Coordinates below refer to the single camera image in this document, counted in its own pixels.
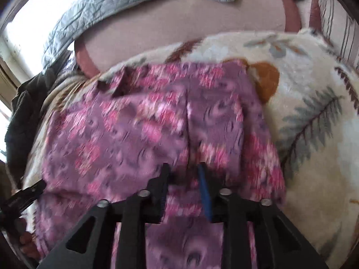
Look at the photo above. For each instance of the striped floral cushion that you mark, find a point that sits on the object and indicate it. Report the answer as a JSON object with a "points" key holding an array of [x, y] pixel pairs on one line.
{"points": [[337, 27]]}

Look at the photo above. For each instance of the wooden window frame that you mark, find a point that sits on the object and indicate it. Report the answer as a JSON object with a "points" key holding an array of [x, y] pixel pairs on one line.
{"points": [[8, 84]]}

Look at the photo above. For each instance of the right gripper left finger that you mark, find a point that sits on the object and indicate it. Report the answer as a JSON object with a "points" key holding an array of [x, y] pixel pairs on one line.
{"points": [[113, 230]]}

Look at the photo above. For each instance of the purple floral shirt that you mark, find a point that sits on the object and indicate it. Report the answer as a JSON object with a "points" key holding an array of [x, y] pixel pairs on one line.
{"points": [[115, 139]]}

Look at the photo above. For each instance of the cream leaf-pattern blanket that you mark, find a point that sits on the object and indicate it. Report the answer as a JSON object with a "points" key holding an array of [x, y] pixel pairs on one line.
{"points": [[309, 100]]}

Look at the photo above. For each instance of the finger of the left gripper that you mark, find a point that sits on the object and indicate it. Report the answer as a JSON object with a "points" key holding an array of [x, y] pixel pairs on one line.
{"points": [[20, 201]]}

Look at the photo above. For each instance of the pink quilted bedding roll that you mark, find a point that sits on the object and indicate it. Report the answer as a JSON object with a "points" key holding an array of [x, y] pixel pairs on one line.
{"points": [[164, 22]]}

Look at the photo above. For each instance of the dark grey knitted garment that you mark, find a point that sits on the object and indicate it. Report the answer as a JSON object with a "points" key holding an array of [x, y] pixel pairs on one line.
{"points": [[26, 114]]}

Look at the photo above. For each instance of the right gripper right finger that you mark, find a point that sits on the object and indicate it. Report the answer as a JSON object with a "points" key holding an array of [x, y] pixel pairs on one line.
{"points": [[255, 234]]}

